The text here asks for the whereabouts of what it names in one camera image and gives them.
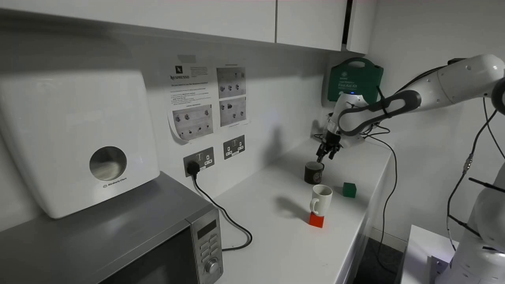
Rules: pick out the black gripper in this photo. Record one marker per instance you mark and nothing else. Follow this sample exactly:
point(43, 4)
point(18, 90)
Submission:
point(332, 139)

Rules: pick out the black mug with white inside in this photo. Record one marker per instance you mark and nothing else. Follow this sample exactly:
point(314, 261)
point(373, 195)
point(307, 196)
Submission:
point(314, 174)

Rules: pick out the green block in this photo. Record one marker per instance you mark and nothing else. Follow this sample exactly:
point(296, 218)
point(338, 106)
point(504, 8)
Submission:
point(349, 190)

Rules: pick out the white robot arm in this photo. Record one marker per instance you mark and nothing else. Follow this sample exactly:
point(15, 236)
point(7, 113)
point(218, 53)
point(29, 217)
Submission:
point(452, 84)

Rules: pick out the orange block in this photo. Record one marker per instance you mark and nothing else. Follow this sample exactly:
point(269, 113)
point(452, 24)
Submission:
point(316, 220)

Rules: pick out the green first aid kit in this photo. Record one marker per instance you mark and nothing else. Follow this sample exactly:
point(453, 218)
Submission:
point(356, 81)

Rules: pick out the white robot stand table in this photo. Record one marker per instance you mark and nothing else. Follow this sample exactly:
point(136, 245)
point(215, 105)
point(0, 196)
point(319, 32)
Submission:
point(420, 253)

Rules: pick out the grey microwave oven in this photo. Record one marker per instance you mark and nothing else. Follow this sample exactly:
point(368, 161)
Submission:
point(105, 242)

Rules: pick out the white paper towel dispenser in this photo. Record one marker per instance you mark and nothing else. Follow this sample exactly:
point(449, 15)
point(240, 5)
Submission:
point(64, 136)

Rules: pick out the small photo wall poster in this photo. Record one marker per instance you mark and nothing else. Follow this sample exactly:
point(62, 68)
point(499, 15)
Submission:
point(232, 111)
point(231, 81)

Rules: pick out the wall power socket with plug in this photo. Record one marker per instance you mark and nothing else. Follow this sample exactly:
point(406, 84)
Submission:
point(206, 157)

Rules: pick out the white upper wall cabinets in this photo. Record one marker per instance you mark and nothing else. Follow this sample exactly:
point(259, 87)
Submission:
point(210, 16)

